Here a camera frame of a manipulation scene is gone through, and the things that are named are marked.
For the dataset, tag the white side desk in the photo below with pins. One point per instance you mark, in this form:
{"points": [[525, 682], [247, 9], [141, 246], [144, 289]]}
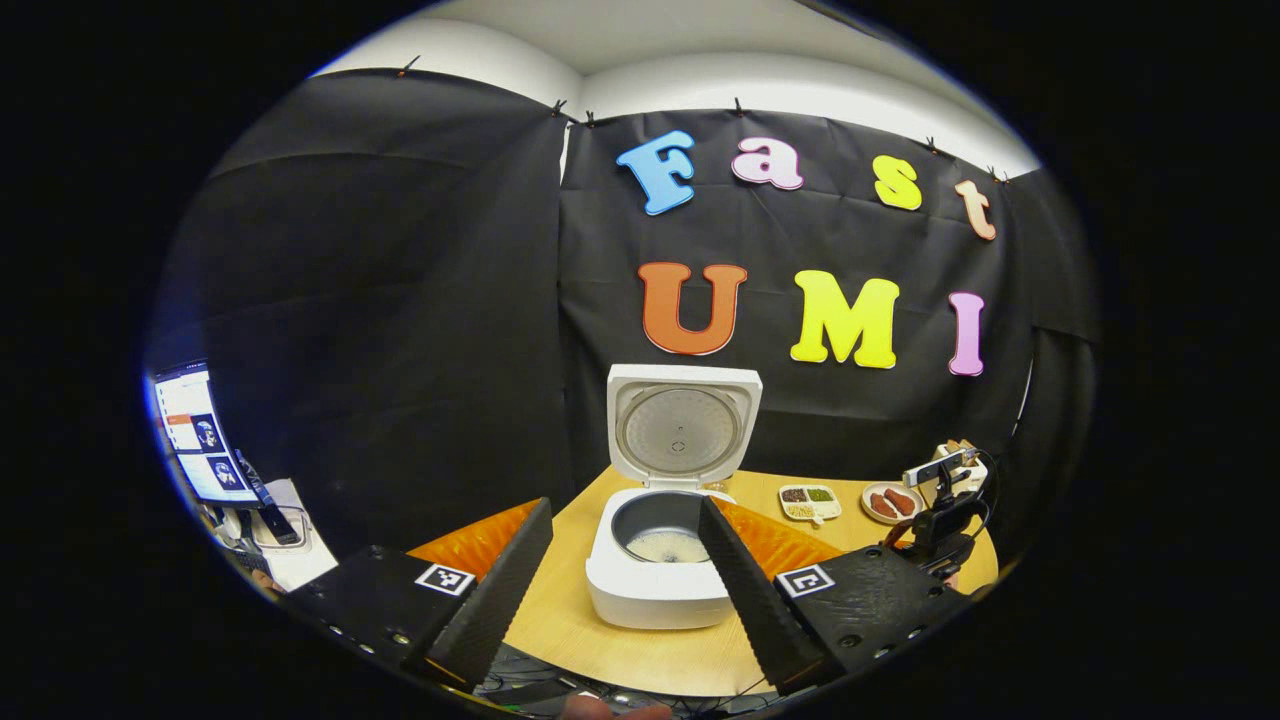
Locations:
{"points": [[300, 565]]}

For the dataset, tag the black backdrop cloth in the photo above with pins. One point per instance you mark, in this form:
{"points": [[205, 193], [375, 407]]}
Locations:
{"points": [[400, 300]]}

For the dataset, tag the black phone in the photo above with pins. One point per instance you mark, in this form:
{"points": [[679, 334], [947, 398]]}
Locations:
{"points": [[278, 523]]}

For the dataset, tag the round white plate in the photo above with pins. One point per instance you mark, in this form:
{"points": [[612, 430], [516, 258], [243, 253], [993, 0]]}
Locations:
{"points": [[868, 512]]}

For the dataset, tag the computer monitor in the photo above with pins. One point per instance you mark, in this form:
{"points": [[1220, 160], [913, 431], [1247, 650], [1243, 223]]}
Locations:
{"points": [[195, 440]]}

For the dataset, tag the clear plastic tray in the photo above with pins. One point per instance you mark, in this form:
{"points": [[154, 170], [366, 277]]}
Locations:
{"points": [[300, 515]]}

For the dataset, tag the white divided grain dish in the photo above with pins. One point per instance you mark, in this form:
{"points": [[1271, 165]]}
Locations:
{"points": [[810, 503]]}

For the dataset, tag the white rice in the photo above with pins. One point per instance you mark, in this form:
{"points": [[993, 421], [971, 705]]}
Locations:
{"points": [[665, 547]]}

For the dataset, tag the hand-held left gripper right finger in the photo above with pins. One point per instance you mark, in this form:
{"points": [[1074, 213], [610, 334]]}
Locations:
{"points": [[750, 600]]}

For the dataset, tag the black keyboard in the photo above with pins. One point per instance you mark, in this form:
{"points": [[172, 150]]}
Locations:
{"points": [[250, 560]]}

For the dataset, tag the white rice cooker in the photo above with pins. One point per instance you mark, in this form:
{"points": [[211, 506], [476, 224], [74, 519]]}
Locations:
{"points": [[660, 600]]}

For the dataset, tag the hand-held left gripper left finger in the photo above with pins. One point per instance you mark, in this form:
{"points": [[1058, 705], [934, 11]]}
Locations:
{"points": [[500, 600]]}

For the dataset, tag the white toaster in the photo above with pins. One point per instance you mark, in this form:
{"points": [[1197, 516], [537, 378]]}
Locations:
{"points": [[975, 475]]}

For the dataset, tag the brown sausage piece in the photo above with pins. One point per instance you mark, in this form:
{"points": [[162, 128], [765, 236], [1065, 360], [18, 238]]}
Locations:
{"points": [[882, 505], [900, 500]]}

